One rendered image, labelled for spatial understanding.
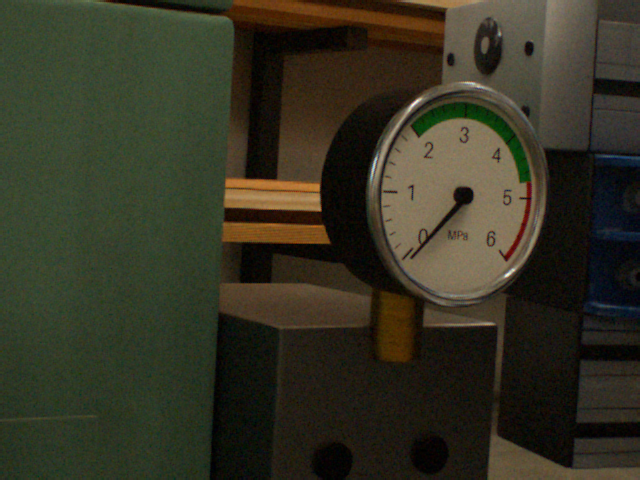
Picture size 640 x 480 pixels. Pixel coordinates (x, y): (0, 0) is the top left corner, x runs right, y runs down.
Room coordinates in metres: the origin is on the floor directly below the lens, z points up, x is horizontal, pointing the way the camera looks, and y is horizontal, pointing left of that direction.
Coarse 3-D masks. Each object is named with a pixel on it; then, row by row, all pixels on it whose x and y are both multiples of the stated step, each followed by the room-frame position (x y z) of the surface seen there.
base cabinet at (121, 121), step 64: (0, 0) 0.35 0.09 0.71; (64, 0) 0.36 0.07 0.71; (0, 64) 0.35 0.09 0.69; (64, 64) 0.36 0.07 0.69; (128, 64) 0.37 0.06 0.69; (192, 64) 0.38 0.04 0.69; (0, 128) 0.35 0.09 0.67; (64, 128) 0.36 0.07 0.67; (128, 128) 0.37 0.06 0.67; (192, 128) 0.38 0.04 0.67; (0, 192) 0.35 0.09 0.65; (64, 192) 0.36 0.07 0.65; (128, 192) 0.37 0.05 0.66; (192, 192) 0.39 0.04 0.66; (0, 256) 0.36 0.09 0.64; (64, 256) 0.37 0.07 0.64; (128, 256) 0.38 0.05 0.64; (192, 256) 0.39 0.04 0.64; (0, 320) 0.36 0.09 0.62; (64, 320) 0.37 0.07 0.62; (128, 320) 0.38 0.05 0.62; (192, 320) 0.39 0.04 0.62; (0, 384) 0.36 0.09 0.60; (64, 384) 0.37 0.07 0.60; (128, 384) 0.38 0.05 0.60; (192, 384) 0.39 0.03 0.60; (0, 448) 0.35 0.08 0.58; (64, 448) 0.36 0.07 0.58; (128, 448) 0.38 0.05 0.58; (192, 448) 0.39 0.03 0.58
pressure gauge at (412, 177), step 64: (384, 128) 0.35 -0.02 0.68; (448, 128) 0.36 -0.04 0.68; (512, 128) 0.37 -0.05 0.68; (320, 192) 0.36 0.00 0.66; (384, 192) 0.35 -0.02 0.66; (448, 192) 0.36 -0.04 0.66; (512, 192) 0.37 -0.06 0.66; (384, 256) 0.34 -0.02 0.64; (448, 256) 0.36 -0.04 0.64; (512, 256) 0.37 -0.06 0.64; (384, 320) 0.38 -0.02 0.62
